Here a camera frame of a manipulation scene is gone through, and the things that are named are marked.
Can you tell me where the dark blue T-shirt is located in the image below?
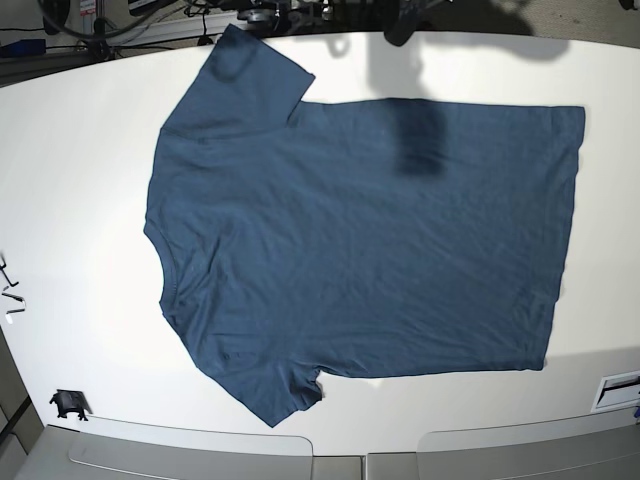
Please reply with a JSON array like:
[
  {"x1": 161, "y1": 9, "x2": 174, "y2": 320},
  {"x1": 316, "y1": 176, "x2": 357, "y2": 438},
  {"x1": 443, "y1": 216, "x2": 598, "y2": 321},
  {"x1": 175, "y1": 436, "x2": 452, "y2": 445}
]
[{"x1": 144, "y1": 26, "x2": 586, "y2": 426}]

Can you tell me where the black plastic clip part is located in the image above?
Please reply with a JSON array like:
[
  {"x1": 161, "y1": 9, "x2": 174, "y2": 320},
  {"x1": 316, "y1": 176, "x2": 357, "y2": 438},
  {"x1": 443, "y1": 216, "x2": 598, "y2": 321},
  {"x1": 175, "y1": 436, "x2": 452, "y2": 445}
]
[{"x1": 49, "y1": 389, "x2": 92, "y2": 421}]

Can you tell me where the silver hex key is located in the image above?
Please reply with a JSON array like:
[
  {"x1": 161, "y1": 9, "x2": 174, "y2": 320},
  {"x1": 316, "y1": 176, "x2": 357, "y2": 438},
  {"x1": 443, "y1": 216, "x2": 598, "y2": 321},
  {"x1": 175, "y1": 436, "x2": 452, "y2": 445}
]
[{"x1": 1, "y1": 290, "x2": 26, "y2": 325}]

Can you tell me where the black hex key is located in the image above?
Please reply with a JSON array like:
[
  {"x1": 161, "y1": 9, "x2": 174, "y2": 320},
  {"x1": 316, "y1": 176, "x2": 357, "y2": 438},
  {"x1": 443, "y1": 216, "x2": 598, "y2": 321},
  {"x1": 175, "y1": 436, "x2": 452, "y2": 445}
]
[{"x1": 0, "y1": 253, "x2": 19, "y2": 288}]

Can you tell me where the grey left chair back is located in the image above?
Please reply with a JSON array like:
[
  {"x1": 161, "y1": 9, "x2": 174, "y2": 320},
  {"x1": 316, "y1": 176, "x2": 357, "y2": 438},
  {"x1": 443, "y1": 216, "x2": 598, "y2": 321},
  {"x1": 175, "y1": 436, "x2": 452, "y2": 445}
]
[{"x1": 17, "y1": 427, "x2": 363, "y2": 479}]

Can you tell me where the grey chair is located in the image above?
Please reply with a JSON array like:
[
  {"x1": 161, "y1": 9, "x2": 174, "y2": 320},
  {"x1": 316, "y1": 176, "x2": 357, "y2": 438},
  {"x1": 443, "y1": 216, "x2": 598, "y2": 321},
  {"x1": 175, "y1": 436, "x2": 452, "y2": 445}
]
[
  {"x1": 364, "y1": 414, "x2": 639, "y2": 479},
  {"x1": 17, "y1": 427, "x2": 363, "y2": 479}
]

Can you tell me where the blue box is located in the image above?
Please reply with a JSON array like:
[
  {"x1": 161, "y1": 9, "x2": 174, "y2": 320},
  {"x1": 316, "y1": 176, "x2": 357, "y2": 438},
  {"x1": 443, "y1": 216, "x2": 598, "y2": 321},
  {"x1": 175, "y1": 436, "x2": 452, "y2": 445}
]
[{"x1": 0, "y1": 39, "x2": 47, "y2": 58}]

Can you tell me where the grey right chair back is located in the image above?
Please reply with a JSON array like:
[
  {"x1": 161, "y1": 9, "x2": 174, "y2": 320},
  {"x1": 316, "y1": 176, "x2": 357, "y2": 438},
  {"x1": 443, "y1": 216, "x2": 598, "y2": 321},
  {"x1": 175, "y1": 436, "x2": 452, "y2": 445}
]
[{"x1": 364, "y1": 414, "x2": 639, "y2": 479}]

